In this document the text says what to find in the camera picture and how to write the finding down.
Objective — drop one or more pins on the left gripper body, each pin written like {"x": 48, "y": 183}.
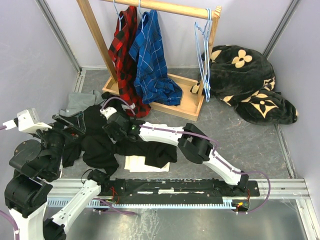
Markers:
{"x": 57, "y": 137}

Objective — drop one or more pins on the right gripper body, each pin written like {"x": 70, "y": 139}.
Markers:
{"x": 114, "y": 136}

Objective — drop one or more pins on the black shirt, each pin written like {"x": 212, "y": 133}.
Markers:
{"x": 98, "y": 151}

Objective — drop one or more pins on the wooden clothes rack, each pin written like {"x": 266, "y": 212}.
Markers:
{"x": 191, "y": 103}

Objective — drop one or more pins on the light blue hangers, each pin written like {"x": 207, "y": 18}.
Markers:
{"x": 204, "y": 58}

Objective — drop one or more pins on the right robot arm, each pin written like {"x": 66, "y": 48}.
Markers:
{"x": 195, "y": 146}

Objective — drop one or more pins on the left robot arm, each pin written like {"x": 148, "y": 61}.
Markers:
{"x": 36, "y": 164}

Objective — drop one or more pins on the grey shirt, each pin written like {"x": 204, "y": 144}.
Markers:
{"x": 88, "y": 103}

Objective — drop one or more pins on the blue plaid shirt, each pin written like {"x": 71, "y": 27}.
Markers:
{"x": 152, "y": 82}

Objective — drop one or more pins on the red plaid shirt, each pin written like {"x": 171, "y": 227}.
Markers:
{"x": 125, "y": 66}

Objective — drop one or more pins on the blue hanger under red shirt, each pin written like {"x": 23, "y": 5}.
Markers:
{"x": 120, "y": 17}

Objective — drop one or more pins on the black floral blanket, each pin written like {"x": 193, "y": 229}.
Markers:
{"x": 245, "y": 80}

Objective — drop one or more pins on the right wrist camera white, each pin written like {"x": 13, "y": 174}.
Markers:
{"x": 108, "y": 112}

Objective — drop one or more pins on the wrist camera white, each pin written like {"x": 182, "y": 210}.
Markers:
{"x": 27, "y": 121}
{"x": 108, "y": 112}

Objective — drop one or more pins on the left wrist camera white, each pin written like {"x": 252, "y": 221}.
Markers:
{"x": 27, "y": 121}

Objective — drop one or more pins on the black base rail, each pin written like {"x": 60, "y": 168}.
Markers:
{"x": 175, "y": 191}

